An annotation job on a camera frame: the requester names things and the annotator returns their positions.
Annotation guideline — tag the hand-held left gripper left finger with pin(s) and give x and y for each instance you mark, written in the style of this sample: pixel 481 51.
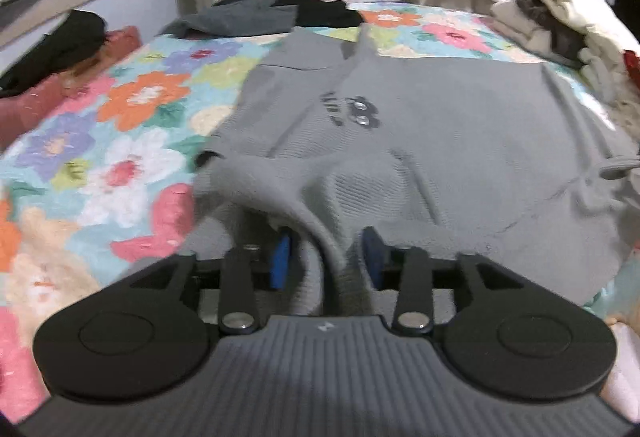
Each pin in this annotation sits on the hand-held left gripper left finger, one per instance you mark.
pixel 280 262

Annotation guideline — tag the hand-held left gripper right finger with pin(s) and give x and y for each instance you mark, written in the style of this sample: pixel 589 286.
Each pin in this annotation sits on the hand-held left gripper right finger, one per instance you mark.
pixel 372 262

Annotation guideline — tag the grey knit sweater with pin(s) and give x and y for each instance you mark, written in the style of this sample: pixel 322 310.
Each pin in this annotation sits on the grey knit sweater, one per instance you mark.
pixel 425 142

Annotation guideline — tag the floral quilt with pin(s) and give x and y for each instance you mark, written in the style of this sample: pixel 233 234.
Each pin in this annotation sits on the floral quilt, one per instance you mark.
pixel 125 142

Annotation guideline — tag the dark grey garment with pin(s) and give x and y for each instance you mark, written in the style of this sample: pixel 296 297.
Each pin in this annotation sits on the dark grey garment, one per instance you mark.
pixel 235 19

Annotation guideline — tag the black garment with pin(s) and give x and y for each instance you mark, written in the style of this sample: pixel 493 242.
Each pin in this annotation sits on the black garment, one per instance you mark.
pixel 325 12

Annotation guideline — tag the light beige garment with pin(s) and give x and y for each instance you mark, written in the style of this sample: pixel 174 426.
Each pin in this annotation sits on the light beige garment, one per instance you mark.
pixel 515 24

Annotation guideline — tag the pink suitcase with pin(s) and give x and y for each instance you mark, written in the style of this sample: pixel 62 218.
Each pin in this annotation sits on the pink suitcase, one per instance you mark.
pixel 30 112

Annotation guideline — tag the dark grey folded cloth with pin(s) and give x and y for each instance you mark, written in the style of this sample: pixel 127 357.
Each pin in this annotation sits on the dark grey folded cloth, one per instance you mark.
pixel 565 42

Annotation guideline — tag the white fleece garment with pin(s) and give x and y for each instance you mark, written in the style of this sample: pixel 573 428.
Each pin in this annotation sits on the white fleece garment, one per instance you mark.
pixel 605 67

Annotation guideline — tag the black folded clothing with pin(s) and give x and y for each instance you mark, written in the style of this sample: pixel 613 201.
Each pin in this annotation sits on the black folded clothing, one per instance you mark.
pixel 65 42

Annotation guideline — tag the red garment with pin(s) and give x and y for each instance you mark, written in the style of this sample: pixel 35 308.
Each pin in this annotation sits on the red garment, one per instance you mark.
pixel 632 67

